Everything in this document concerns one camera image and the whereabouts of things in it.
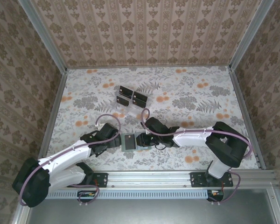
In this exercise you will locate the black VIP credit card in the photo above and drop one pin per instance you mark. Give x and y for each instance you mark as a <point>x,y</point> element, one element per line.
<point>140,95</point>
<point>123,100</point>
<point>130,143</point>
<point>126,90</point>
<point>139,102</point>

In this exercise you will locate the clear acrylic card stand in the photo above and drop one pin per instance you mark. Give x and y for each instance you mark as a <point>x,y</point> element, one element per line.
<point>135,113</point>

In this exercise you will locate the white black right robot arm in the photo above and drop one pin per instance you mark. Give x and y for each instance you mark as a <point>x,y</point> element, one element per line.
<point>191,137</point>

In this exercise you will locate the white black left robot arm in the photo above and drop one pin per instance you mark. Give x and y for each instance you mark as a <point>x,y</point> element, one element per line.
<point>67,155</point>

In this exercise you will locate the floral patterned table cover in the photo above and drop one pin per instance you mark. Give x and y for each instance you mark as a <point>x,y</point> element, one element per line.
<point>189,81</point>

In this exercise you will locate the small black electronics box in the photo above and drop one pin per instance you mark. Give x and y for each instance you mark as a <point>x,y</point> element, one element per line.
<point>86,194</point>
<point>215,196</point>

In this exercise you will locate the grey metal panel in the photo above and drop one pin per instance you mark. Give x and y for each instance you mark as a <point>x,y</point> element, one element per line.
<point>142,212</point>

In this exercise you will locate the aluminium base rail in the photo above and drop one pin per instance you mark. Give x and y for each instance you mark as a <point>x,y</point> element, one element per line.
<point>149,178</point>

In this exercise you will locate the aluminium table edge rail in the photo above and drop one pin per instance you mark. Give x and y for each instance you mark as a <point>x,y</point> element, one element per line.
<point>56,105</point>
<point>246,116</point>

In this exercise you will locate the aluminium frame post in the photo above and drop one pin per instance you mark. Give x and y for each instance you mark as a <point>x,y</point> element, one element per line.
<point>243,37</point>
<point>47,37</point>

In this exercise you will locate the aluminium frame bar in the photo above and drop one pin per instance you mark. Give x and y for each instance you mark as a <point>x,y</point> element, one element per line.
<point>276,210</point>
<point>22,215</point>

